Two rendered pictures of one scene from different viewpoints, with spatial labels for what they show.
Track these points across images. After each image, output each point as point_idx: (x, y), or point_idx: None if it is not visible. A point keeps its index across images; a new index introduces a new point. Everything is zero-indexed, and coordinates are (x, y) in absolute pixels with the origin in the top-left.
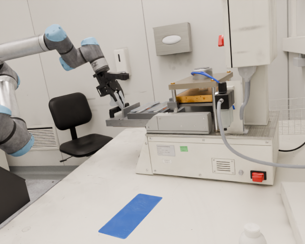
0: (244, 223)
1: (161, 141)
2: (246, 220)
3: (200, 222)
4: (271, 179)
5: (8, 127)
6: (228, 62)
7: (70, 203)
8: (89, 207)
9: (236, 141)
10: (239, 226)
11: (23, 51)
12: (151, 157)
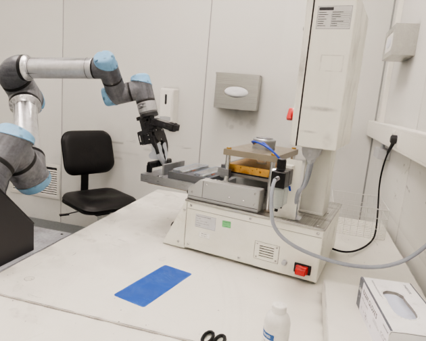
0: None
1: (203, 210)
2: None
3: (229, 306)
4: (315, 275)
5: (29, 157)
6: (293, 139)
7: (82, 260)
8: (105, 269)
9: (285, 226)
10: None
11: (63, 72)
12: (186, 227)
